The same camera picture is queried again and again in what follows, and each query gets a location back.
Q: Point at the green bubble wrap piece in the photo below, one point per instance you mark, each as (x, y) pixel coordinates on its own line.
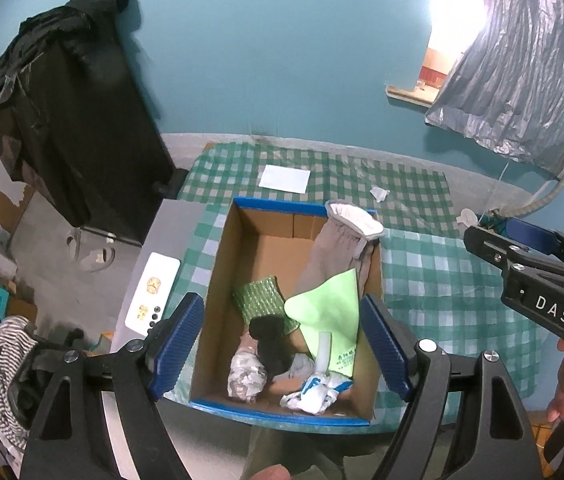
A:
(259, 300)

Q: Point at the crumpled white tissue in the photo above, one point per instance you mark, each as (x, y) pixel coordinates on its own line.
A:
(378, 193)

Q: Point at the wooden window sill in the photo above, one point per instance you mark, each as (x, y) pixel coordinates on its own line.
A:
(409, 95)

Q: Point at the light green checkered tablecloth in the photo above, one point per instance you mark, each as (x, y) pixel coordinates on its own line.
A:
(436, 285)

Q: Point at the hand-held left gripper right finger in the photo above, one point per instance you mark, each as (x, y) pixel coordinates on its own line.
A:
(384, 345)

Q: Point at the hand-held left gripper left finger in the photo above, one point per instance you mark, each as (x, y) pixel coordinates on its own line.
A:
(179, 340)

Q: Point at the white blue plastic bag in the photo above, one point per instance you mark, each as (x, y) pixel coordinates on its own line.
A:
(312, 392)

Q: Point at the dark green checkered cloth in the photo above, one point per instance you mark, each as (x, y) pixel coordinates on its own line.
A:
(361, 175)

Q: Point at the white phone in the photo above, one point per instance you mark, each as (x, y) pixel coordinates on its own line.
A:
(152, 292)

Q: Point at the striped garment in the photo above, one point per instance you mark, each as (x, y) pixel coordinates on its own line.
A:
(4, 360)

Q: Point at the silver curtain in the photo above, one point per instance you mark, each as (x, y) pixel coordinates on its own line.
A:
(511, 60)

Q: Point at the taupe fleece-lined sock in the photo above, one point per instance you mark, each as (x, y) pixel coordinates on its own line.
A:
(332, 255)

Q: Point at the white jug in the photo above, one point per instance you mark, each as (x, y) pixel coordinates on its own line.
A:
(466, 217)

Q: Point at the lime green bag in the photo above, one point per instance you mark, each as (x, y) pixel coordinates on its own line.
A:
(332, 310)

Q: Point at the blue-rimmed cardboard box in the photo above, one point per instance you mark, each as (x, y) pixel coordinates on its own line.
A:
(267, 260)

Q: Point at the white cloth strip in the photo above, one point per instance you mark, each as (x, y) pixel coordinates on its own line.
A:
(323, 352)

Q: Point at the white plastic object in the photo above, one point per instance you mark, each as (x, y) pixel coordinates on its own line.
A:
(89, 252)

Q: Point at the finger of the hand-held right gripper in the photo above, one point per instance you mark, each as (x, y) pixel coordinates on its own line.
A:
(491, 250)
(531, 235)

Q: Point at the grey white wrapper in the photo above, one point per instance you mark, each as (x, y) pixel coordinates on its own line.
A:
(247, 375)

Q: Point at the white paper sheet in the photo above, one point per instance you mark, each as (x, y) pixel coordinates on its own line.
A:
(284, 177)

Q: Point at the black sock roll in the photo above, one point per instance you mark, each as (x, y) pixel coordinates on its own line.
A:
(269, 345)

